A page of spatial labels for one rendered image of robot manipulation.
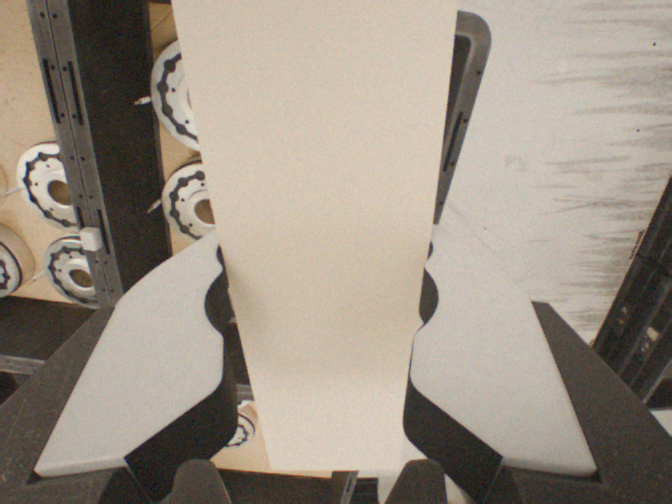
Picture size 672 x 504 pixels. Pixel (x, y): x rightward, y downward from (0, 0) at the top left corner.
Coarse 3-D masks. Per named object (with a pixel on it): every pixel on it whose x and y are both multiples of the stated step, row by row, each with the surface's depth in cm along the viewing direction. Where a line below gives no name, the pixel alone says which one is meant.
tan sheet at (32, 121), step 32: (0, 0) 29; (0, 32) 31; (0, 64) 32; (32, 64) 32; (0, 96) 34; (32, 96) 34; (0, 128) 35; (32, 128) 35; (0, 160) 37; (32, 224) 41; (32, 288) 46
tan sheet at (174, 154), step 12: (156, 12) 30; (168, 12) 30; (156, 24) 31; (168, 24) 31; (156, 36) 31; (168, 36) 31; (156, 48) 32; (168, 132) 36; (168, 144) 36; (180, 144) 36; (168, 156) 37; (180, 156) 37; (192, 156) 37; (168, 168) 38; (180, 240) 42
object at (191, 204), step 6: (198, 192) 35; (204, 192) 35; (192, 198) 35; (198, 198) 36; (204, 198) 36; (186, 204) 36; (192, 204) 36; (186, 210) 36; (192, 210) 36; (192, 216) 37; (198, 216) 37; (192, 222) 37; (198, 222) 37; (204, 222) 37; (198, 228) 37; (204, 228) 37; (210, 228) 37; (216, 228) 37
